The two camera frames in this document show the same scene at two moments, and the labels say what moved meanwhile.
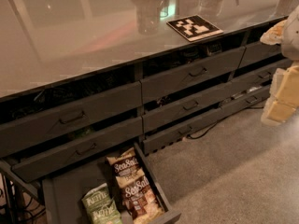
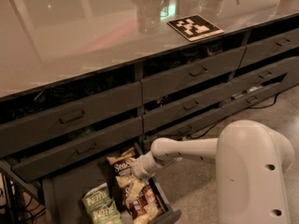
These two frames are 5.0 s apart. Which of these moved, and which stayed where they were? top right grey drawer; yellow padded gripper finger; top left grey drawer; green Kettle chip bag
Moved: yellow padded gripper finger
Stayed: green Kettle chip bag; top right grey drawer; top left grey drawer
